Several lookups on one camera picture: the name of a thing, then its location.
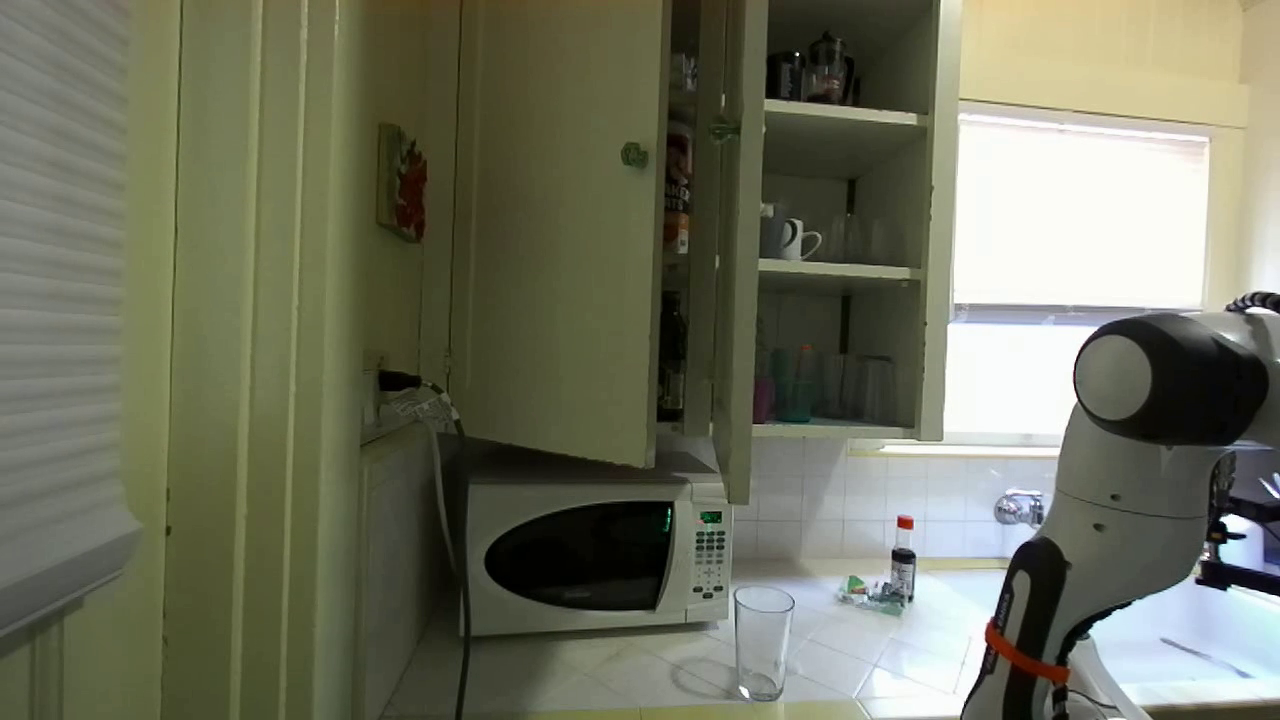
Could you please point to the white microwave oven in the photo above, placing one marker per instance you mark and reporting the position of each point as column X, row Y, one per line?
column 598, row 554

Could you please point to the cream upper cabinet door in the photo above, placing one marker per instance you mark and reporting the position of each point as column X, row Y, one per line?
column 558, row 226

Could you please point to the white window blind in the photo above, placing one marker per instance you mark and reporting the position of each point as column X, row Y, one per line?
column 1076, row 215

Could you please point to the dark teapot on shelf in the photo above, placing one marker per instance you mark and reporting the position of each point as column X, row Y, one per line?
column 822, row 74

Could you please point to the cream upper cabinet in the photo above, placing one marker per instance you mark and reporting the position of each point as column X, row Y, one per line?
column 848, row 342

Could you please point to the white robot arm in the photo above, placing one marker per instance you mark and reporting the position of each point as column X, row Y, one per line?
column 1163, row 396

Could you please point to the red wall item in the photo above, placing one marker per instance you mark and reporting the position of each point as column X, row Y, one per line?
column 407, row 180

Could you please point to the crumpled plastic wrapper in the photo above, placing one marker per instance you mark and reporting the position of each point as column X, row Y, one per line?
column 875, row 594

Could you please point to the dark soy sauce bottle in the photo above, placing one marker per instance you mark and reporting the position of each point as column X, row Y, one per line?
column 904, row 557

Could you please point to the white mug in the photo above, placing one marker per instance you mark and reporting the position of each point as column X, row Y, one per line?
column 784, row 238

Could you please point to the clear drinking glass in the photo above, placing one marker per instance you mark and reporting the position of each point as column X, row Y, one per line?
column 761, row 641

